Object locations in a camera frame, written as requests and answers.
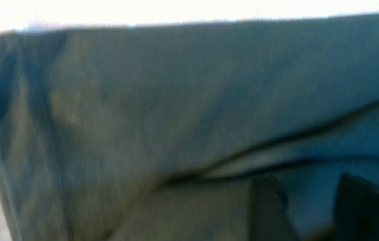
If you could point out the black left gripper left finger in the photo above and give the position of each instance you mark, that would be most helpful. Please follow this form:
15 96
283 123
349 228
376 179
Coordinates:
268 212

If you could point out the dark gray long-sleeve shirt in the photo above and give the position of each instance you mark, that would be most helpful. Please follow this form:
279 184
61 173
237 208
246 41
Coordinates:
157 133

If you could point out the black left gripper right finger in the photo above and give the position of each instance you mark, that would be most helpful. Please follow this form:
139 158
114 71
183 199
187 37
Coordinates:
356 209

